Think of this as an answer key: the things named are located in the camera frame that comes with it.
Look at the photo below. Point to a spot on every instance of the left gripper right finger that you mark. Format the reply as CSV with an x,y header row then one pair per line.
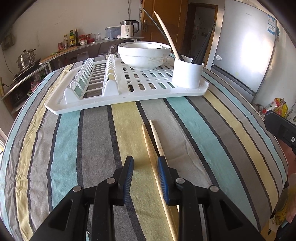
x,y
181,193

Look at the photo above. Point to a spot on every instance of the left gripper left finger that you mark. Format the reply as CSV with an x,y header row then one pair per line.
x,y
111,192

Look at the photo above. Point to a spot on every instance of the black chopstick group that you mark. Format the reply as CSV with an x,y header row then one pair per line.
x,y
157,26
205,49
201,52

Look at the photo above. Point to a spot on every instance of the metal kitchen shelf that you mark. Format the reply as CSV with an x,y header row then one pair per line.
x,y
15,97

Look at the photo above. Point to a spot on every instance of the snack bags on floor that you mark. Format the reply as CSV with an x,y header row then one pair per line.
x,y
278,105

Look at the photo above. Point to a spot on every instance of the striped tablecloth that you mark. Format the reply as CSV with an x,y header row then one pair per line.
x,y
214,139

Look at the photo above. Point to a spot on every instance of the silver refrigerator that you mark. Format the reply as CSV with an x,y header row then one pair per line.
x,y
245,47

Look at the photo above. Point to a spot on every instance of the white plastic dish rack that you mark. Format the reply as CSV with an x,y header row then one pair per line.
x,y
110,81

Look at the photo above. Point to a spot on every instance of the white utensil cup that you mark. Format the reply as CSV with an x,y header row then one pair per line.
x,y
186,74

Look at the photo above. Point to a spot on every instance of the large white bowl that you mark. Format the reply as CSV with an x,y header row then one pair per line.
x,y
142,55

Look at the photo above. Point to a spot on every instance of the wooden cutting board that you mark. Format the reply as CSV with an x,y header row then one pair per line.
x,y
57,54

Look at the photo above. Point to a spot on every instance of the black induction cooker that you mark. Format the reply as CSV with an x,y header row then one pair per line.
x,y
28,70

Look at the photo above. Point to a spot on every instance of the stainless steel steamer pot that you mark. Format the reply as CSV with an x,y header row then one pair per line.
x,y
26,58

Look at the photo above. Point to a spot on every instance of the grey plastic storage box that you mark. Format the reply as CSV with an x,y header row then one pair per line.
x,y
112,32

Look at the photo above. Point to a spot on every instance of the green oil bottle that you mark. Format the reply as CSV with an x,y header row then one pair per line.
x,y
72,39

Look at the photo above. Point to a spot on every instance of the white electric kettle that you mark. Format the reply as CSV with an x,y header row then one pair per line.
x,y
129,28

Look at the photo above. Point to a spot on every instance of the dark soy sauce bottle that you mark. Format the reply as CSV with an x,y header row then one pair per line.
x,y
76,35

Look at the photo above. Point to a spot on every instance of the brown wooden door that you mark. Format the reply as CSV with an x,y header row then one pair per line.
x,y
172,13

